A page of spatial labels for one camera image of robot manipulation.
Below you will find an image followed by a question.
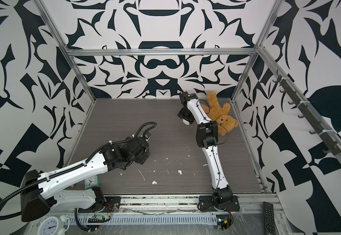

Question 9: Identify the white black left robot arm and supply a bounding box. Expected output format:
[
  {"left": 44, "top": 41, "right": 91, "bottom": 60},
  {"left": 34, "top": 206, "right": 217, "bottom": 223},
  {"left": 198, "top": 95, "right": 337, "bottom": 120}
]
[{"left": 0, "top": 121, "right": 157, "bottom": 222}]

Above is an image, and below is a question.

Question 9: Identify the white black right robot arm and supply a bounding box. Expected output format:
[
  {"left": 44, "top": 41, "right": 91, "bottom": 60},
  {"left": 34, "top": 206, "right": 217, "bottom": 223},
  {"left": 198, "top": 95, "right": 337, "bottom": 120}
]
[{"left": 178, "top": 92, "right": 234, "bottom": 210}]

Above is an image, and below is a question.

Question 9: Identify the brown teddy bear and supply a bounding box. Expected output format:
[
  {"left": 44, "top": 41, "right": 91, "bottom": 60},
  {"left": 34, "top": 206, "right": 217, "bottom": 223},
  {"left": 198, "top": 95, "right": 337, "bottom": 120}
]
[{"left": 201, "top": 91, "right": 238, "bottom": 136}]

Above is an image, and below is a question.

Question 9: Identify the teal white small object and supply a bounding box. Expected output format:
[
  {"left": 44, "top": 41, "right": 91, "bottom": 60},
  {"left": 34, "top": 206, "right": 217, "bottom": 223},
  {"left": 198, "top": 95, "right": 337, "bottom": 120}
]
[{"left": 84, "top": 175, "right": 99, "bottom": 190}]

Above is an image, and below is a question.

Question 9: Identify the green circuit board left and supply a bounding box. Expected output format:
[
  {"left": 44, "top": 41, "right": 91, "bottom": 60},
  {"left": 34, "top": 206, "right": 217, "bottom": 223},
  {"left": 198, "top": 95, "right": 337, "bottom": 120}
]
[{"left": 88, "top": 213, "right": 111, "bottom": 223}]

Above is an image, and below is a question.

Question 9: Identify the green circuit board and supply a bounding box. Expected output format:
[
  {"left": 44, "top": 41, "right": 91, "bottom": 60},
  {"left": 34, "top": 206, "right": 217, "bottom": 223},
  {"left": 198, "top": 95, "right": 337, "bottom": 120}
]
[
  {"left": 216, "top": 214, "right": 234, "bottom": 230},
  {"left": 88, "top": 213, "right": 111, "bottom": 223}
]

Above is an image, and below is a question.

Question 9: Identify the green circuit board right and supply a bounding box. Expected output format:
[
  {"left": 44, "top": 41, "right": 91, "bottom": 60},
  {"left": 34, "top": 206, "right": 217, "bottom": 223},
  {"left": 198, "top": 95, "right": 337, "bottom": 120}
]
[{"left": 216, "top": 214, "right": 234, "bottom": 230}]

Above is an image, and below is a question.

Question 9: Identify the white analog clock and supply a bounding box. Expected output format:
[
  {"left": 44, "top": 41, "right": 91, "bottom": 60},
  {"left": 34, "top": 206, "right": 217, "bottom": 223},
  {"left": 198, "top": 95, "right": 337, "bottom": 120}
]
[{"left": 37, "top": 216, "right": 60, "bottom": 235}]

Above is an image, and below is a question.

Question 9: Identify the black remote control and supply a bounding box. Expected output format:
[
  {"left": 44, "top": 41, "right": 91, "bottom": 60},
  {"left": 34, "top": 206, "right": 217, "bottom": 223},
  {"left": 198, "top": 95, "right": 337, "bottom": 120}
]
[{"left": 263, "top": 202, "right": 277, "bottom": 235}]

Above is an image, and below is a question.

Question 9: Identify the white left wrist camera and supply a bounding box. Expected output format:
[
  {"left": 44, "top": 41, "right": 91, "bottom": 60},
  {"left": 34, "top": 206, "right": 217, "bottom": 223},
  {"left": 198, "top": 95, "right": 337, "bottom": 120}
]
[{"left": 143, "top": 132, "right": 151, "bottom": 142}]

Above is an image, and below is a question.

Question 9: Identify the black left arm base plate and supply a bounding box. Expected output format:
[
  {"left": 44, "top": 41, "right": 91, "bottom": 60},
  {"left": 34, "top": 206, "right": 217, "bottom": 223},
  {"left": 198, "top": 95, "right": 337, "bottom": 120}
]
[{"left": 104, "top": 196, "right": 121, "bottom": 211}]

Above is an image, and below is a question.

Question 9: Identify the white slotted cable duct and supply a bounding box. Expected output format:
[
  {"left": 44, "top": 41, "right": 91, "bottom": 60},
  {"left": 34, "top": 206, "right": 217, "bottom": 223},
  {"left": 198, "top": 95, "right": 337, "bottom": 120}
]
[{"left": 78, "top": 214, "right": 218, "bottom": 225}]

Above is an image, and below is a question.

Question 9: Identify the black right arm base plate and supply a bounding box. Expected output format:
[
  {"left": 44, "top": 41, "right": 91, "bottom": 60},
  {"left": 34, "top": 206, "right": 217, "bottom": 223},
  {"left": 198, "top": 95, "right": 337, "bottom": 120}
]
[{"left": 197, "top": 195, "right": 240, "bottom": 212}]

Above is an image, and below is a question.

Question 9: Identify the aluminium mounting rail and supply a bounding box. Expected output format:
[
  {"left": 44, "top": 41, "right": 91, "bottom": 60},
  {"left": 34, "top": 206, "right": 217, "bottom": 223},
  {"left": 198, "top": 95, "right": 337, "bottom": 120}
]
[{"left": 64, "top": 193, "right": 280, "bottom": 213}]

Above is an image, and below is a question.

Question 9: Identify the black wall hook rack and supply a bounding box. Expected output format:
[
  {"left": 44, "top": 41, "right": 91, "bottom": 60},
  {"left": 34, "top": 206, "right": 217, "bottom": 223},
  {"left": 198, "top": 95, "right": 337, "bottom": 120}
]
[{"left": 274, "top": 75, "right": 341, "bottom": 156}]

